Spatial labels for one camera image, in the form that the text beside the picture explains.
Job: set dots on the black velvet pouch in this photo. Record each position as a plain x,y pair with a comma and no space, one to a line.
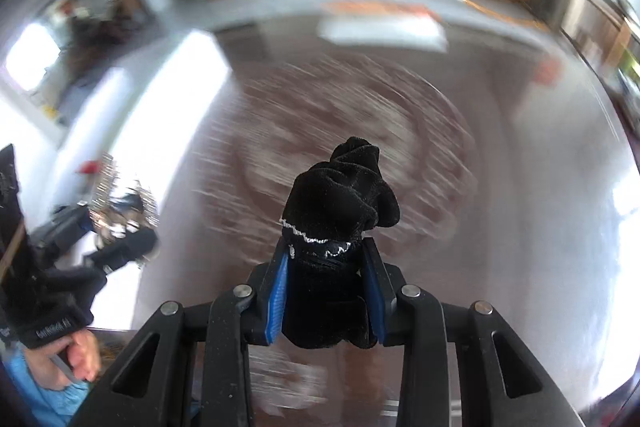
340,217

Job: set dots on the small red item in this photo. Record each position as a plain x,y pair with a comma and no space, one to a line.
90,167

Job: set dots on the wooden slatted chair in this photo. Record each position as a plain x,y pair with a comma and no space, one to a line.
600,32

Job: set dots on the person's left hand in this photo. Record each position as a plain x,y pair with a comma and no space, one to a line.
82,354

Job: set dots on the flat white box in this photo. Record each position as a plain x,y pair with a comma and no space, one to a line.
380,29

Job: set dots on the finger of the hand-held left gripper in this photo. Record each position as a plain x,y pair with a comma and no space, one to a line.
125,249
70,223

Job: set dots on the person's left forearm blue sleeve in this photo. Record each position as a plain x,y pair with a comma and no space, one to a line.
30,392

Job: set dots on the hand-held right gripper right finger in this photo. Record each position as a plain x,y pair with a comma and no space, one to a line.
386,289

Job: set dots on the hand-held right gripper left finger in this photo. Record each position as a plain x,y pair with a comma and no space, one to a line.
279,302

